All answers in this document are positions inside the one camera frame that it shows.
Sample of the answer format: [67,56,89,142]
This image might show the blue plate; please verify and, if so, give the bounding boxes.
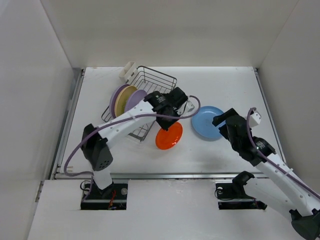
[191,105,224,141]

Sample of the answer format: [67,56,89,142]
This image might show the orange plate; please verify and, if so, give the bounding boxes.
[155,122,183,150]

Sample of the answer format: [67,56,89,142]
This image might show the small purple plate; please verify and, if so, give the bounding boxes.
[124,89,147,112]

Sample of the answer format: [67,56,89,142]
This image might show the beige plate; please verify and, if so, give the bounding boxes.
[114,85,137,117]

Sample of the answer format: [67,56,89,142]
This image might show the large purple plate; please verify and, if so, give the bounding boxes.
[109,83,129,118]

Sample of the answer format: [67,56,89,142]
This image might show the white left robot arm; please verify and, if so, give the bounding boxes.
[80,87,188,199]

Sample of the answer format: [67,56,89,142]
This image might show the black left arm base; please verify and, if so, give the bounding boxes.
[80,180,128,211]

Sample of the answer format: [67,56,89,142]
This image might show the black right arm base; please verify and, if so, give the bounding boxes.
[214,182,267,210]

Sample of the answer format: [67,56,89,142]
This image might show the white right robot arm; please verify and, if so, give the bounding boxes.
[212,107,320,240]

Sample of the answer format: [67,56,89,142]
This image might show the white cutlery holder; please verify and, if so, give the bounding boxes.
[118,61,138,83]

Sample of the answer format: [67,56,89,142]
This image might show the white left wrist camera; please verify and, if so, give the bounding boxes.
[183,99,195,113]

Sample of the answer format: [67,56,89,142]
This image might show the grey wire dish rack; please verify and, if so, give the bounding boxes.
[101,65,177,142]

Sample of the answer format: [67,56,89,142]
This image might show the aluminium table frame rail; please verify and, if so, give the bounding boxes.
[51,66,283,179]

